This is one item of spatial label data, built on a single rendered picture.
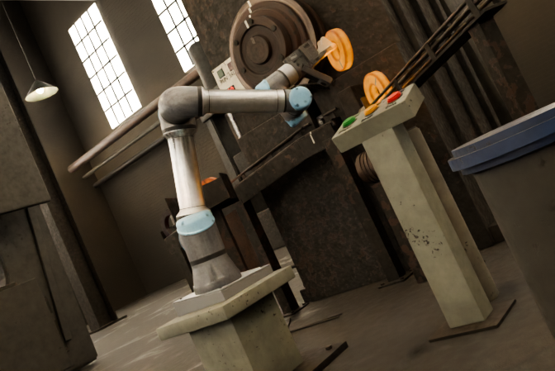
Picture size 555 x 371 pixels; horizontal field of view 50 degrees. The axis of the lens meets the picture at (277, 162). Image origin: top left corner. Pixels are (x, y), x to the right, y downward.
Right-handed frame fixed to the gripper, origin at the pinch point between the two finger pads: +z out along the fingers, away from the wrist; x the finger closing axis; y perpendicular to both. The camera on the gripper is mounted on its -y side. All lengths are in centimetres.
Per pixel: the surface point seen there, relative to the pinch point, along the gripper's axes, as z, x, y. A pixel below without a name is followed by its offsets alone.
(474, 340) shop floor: -56, -64, -80
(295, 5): 11.9, 27.2, 25.9
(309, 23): 10.7, 25.3, 16.2
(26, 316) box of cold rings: -170, 221, 4
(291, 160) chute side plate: -23, 56, -23
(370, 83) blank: 0.8, -0.2, -18.7
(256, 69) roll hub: -12.5, 44.6, 16.7
